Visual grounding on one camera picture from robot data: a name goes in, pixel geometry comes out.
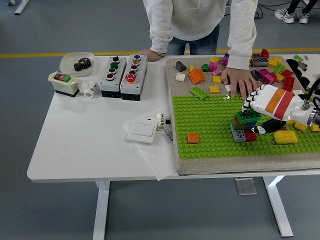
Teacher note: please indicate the magenta square brick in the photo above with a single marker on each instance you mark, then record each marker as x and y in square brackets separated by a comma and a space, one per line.
[213, 66]
[263, 72]

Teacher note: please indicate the lime green square brick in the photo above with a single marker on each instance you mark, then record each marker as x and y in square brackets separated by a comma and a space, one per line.
[279, 69]

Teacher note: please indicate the wide orange brick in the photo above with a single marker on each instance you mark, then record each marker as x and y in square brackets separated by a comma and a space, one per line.
[196, 75]

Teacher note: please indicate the white wall switch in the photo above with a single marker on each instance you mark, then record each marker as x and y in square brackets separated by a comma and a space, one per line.
[142, 131]

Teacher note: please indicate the small black box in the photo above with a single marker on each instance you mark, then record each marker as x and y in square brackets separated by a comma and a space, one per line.
[318, 88]

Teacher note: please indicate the yellow curved brick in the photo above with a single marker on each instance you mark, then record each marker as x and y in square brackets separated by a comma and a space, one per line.
[286, 137]

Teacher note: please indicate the tiny yellow brick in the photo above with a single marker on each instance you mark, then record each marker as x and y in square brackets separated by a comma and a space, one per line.
[191, 68]

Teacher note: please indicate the grey four-button control box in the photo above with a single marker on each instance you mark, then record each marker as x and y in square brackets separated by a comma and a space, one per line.
[107, 86]

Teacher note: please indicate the small green brick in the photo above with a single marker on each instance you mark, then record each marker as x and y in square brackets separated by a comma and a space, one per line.
[205, 68]

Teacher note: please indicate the person's left forearm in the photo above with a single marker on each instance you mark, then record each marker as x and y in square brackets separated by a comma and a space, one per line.
[240, 50]

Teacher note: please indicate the pink flat plate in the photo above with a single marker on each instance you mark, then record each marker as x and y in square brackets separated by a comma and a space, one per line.
[216, 72]

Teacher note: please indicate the white pipe tee fitting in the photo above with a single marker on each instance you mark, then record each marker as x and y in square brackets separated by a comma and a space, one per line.
[90, 91]

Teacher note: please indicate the white printed label strip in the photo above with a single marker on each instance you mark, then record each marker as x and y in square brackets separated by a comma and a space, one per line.
[168, 136]

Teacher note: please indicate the white tube with writing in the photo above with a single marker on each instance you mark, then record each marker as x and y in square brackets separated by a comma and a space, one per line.
[160, 122]

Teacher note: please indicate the small brown brick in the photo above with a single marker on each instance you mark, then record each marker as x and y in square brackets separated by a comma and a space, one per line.
[256, 55]

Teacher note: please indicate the lime green long brick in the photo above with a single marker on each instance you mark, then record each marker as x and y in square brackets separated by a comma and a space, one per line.
[198, 92]

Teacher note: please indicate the lime green studded baseplate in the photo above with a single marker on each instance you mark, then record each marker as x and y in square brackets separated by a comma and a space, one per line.
[207, 122]

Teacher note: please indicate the small black plug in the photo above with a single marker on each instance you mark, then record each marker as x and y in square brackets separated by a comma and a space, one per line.
[168, 121]

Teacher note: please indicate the white paper sheet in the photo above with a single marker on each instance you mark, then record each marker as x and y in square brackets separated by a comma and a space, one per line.
[155, 160]

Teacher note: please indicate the red long brick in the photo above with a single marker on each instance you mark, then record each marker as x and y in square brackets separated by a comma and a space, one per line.
[289, 83]

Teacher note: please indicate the person's right forearm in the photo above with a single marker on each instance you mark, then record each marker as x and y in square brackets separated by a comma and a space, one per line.
[161, 40]

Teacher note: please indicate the large magenta brick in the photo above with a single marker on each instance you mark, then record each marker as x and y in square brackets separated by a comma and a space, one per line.
[268, 79]

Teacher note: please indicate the large dark grey slope brick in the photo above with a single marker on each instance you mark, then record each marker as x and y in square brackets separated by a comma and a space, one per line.
[255, 75]

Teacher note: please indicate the person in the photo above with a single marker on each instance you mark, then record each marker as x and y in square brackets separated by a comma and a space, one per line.
[287, 16]
[190, 17]

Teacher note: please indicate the silver floor plate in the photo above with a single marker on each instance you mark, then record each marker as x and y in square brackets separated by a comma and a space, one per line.
[246, 186]

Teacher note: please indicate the person's right hand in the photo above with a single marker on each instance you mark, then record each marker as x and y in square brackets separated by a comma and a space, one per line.
[153, 56]

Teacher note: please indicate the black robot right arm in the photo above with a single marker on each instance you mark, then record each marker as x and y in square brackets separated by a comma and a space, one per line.
[316, 117]

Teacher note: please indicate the pink tall brick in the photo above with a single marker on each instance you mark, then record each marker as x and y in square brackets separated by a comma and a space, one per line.
[225, 61]

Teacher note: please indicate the grey square brick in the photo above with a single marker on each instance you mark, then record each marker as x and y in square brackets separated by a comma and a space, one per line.
[238, 136]

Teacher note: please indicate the small lime green piece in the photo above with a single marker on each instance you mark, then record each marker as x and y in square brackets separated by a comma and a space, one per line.
[298, 57]

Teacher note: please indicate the red slope brick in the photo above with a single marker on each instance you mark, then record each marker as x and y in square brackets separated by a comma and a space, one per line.
[265, 53]

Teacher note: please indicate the dark green long brick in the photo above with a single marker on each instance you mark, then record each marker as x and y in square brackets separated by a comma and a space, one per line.
[237, 128]
[246, 117]

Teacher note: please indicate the black metal gear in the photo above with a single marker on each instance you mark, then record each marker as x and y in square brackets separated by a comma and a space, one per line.
[78, 67]
[86, 63]

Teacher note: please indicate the blue square brick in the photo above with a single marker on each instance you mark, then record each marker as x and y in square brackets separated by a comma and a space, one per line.
[251, 123]

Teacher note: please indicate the brown square brick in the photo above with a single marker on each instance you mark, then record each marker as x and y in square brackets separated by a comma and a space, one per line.
[240, 124]

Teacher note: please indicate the yellow square brick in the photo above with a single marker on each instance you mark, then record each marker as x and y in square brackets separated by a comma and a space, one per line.
[214, 59]
[217, 79]
[272, 63]
[315, 128]
[278, 60]

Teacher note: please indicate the grey-brown mat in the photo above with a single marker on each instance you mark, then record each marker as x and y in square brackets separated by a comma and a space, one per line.
[200, 166]

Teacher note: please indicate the white plastic bowl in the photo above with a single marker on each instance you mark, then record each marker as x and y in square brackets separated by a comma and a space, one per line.
[67, 62]

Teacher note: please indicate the cream red-green switch box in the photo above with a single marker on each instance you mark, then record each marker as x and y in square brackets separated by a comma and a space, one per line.
[65, 86]

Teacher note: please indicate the white desk foot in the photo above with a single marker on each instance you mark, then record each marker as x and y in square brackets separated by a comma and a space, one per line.
[19, 10]

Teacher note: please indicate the grey metal clamp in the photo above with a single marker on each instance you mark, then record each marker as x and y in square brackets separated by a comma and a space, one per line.
[303, 65]

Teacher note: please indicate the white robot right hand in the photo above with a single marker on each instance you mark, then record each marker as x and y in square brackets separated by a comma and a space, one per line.
[275, 102]

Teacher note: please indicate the person's left hand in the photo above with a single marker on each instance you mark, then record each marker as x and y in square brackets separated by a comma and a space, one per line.
[237, 78]

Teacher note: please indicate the yellow flat plate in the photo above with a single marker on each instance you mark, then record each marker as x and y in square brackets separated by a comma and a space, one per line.
[280, 77]
[291, 122]
[214, 89]
[300, 126]

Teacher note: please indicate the orange square brick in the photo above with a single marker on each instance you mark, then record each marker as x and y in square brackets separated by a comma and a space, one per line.
[193, 138]

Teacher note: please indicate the grey emergency-stop control box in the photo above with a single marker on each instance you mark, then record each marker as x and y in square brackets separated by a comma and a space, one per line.
[142, 75]

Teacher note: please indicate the small dark grey slope brick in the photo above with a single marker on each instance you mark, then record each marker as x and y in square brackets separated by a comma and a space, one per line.
[180, 66]

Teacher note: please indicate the matte white square tile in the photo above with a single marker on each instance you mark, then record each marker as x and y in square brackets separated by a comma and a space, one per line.
[180, 77]

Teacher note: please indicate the light grey long brick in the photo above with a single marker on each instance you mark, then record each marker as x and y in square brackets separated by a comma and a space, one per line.
[260, 62]

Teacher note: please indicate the glossy white square tile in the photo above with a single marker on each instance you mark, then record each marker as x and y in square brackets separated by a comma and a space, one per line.
[227, 88]

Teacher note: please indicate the red square brick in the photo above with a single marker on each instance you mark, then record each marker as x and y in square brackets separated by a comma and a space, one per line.
[287, 72]
[251, 137]

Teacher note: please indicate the white table leg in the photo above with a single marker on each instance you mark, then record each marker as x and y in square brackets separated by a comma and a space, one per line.
[277, 205]
[101, 212]

